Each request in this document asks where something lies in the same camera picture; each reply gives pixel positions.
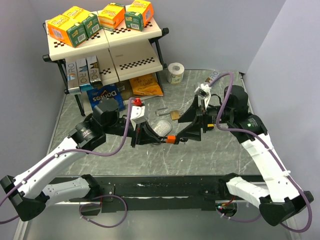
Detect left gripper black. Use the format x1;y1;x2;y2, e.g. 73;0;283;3
103;117;161;147

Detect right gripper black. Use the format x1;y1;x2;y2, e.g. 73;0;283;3
177;94;234;141

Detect orange black padlock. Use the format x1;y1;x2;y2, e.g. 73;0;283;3
154;135;188;145

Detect yellow padlock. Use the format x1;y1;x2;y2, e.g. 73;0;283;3
206;123;215;131

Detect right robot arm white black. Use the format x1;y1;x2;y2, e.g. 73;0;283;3
174;84;314;226

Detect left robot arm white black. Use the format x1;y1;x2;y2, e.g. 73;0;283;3
0;97;165;222

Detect silver glitter sponge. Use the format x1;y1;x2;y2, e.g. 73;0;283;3
153;119;172;137

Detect large brass padlock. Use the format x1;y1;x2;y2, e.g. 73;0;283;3
155;107;183;121

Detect toilet paper roll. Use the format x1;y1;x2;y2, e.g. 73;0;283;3
166;62;185;85

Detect yellow honey dijon chip bag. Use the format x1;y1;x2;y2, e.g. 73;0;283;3
129;73;163;96

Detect teal RO box on table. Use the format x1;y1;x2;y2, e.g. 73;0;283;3
204;70;221;85

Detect brown chip bag middle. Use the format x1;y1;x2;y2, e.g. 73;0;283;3
115;80;134;100

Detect blue Doritos chip bag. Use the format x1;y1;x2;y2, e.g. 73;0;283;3
87;83;125;111

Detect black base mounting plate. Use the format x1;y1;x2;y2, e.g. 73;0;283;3
53;174;261;214

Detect white two-tier shelf rack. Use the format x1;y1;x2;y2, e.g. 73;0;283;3
42;11;170;117

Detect blue RO box middle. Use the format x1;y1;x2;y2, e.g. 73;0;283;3
76;58;93;92

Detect silver RO box left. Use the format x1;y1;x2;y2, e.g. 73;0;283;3
66;61;81;95

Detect dark RO box right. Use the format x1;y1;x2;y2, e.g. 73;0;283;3
86;55;103;88

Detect orange green sponge box right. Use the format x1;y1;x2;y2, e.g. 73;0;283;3
124;0;154;32

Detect orange sponge box open window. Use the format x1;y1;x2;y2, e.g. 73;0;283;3
98;2;126;31

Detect yellow green sponge box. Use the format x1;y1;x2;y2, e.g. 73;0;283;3
62;6;101;38

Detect orange sponge box front left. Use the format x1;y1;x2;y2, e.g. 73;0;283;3
47;14;88;48

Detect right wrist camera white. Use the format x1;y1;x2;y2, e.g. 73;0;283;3
194;83;212;110

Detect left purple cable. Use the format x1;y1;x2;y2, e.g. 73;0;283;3
0;97;141;225

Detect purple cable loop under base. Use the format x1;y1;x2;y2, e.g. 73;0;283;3
79;194;128;228

